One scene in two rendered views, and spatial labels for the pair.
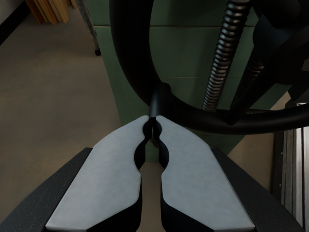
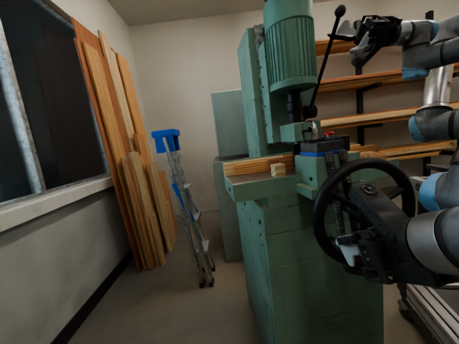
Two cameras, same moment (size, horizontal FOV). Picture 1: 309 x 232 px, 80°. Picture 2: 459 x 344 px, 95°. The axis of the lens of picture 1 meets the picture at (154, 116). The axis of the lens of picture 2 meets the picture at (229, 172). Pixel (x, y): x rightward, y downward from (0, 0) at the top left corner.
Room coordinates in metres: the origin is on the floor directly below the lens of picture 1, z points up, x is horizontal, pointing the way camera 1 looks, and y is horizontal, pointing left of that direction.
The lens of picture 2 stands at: (-0.34, 0.28, 1.04)
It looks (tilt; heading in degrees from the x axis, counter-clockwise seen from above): 9 degrees down; 353
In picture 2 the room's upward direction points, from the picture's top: 7 degrees counter-clockwise
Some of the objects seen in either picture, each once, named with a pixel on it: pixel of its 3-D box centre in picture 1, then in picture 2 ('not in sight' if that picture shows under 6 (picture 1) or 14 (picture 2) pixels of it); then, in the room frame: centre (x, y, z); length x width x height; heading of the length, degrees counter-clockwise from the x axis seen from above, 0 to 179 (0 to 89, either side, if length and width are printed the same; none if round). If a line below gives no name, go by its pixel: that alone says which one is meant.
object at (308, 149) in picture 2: not in sight; (326, 144); (0.27, -0.11, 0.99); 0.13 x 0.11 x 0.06; 90
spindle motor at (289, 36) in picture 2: not in sight; (289, 48); (0.47, -0.11, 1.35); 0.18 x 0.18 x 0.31
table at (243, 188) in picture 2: not in sight; (311, 177); (0.36, -0.10, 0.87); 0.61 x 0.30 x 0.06; 90
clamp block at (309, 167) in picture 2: not in sight; (325, 167); (0.27, -0.10, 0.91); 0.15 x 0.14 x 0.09; 90
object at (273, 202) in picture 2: not in sight; (308, 187); (0.41, -0.11, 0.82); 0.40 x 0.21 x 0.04; 90
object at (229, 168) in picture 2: not in sight; (294, 159); (0.49, -0.10, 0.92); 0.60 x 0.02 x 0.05; 90
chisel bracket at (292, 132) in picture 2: not in sight; (295, 134); (0.49, -0.11, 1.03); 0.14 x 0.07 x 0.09; 0
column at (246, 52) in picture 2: not in sight; (268, 111); (0.76, -0.11, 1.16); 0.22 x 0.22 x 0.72; 0
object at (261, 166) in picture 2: not in sight; (308, 159); (0.47, -0.15, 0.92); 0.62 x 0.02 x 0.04; 90
